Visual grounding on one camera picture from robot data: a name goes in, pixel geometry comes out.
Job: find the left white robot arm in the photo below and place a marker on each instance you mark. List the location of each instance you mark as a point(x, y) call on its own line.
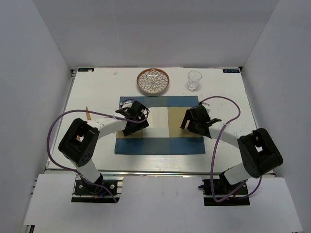
point(80, 140)

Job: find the blue beige placemat cloth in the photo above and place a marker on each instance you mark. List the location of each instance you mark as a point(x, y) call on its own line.
point(163, 136)

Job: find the gold knife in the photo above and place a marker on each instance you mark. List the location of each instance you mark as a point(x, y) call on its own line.
point(87, 114)

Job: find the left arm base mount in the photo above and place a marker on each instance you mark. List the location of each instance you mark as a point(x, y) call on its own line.
point(82, 192)

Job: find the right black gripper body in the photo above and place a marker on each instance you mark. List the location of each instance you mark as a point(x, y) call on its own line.
point(194, 124)

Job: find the left blue corner label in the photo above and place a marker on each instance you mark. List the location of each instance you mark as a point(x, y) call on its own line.
point(84, 69)

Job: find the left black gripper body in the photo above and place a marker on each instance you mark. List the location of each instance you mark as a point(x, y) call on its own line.
point(137, 126)

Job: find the clear drinking glass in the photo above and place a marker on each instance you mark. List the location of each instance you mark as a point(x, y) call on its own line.
point(193, 79)

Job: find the right blue corner label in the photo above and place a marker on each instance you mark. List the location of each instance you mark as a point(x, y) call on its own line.
point(231, 71)

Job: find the floral patterned ceramic bowl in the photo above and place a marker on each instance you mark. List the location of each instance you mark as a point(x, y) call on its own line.
point(153, 81)

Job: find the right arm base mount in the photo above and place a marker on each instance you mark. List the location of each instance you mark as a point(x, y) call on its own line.
point(218, 191)

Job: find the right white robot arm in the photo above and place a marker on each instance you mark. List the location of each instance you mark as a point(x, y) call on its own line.
point(258, 151)

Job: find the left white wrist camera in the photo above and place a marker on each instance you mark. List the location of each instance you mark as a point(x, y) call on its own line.
point(126, 104)

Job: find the blue corner label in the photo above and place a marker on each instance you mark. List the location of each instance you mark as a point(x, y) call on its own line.
point(84, 69)
point(231, 71)

